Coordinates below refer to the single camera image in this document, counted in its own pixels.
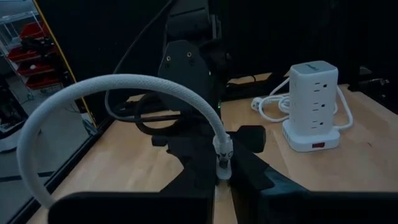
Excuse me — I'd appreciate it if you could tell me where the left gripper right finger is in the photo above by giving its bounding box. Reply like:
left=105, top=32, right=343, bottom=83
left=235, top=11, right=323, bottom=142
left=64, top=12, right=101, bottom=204
left=229, top=146, right=398, bottom=224

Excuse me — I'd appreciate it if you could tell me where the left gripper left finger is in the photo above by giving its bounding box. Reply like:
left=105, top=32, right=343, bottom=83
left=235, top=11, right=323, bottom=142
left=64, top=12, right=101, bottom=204
left=48, top=141, right=217, bottom=224

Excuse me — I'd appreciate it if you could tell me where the white braided USB cable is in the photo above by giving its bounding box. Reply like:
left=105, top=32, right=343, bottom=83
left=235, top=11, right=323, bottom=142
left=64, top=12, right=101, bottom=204
left=16, top=73, right=234, bottom=209

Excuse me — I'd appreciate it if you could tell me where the white tower power cord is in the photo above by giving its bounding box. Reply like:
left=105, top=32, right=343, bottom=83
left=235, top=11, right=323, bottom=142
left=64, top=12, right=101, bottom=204
left=250, top=77, right=354, bottom=131

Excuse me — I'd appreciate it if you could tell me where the white power strip tower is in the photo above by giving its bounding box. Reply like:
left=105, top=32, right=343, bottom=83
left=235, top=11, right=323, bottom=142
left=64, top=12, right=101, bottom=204
left=282, top=60, right=341, bottom=153

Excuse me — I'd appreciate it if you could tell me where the black curtain with yellow edge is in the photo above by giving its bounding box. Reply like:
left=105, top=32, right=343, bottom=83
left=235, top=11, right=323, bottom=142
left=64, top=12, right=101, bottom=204
left=32, top=0, right=398, bottom=125

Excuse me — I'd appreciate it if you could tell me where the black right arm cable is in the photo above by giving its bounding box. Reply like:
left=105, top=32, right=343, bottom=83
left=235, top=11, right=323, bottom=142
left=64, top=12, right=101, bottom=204
left=104, top=0, right=184, bottom=136

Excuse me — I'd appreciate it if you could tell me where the wire shelf with red bins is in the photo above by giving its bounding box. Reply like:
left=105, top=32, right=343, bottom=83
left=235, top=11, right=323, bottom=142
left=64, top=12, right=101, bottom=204
left=0, top=11, right=65, bottom=91

